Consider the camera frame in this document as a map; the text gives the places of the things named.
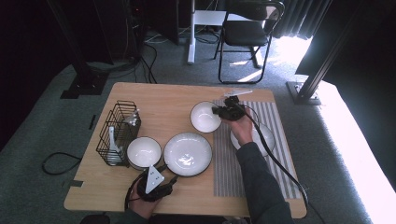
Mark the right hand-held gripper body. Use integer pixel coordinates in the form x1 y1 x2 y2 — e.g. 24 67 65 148
217 89 254 122

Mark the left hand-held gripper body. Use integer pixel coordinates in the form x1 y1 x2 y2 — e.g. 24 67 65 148
135 164 174 203

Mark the white bowl with dark rim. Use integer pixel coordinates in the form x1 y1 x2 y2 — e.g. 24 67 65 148
189 100 224 134
126 135 163 172

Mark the small white plate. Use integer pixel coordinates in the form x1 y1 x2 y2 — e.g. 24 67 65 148
229 122 277 158

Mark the black wire basket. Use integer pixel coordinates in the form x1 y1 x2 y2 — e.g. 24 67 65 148
95 99 142 168

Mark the person's right hand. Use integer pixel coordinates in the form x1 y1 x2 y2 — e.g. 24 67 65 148
228 107 255 147

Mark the person's left hand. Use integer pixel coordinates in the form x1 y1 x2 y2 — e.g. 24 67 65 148
128 183 163 219

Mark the large white plate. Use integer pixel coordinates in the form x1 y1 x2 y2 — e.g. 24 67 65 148
163 132 214 178

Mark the striped grey placemat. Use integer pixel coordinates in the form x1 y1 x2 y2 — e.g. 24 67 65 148
212 99 303 200

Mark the black folding chair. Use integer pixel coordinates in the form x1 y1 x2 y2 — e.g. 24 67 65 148
213 0 286 85

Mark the black metal stand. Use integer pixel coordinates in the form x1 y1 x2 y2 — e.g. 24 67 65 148
286 6 361 106
46 0 110 100

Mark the grey pleated curtain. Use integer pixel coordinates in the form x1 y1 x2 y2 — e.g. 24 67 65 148
273 0 332 41

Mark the black computer tower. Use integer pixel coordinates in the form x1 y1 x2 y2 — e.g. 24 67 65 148
123 0 148 61

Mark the black curtain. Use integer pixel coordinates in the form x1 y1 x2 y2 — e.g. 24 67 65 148
0 0 74 152
294 0 396 190

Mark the left hand-held gripper cable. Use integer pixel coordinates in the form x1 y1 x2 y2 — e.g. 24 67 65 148
123 170 149 213

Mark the hand-held gripper cable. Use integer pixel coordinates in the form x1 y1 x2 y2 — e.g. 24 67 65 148
123 170 149 213
237 104 311 217

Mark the right hand-held gripper cable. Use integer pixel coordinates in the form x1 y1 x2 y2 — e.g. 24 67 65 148
237 104 311 217

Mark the white desk frame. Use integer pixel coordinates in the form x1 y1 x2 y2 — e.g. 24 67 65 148
186 0 250 66

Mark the bundle of black floor cables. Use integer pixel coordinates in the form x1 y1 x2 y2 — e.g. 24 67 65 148
108 31 159 85

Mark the white floor cable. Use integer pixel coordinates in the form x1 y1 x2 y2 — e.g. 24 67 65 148
144 28 171 45

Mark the looped black floor cable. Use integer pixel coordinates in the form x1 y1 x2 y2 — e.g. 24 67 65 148
41 151 84 176

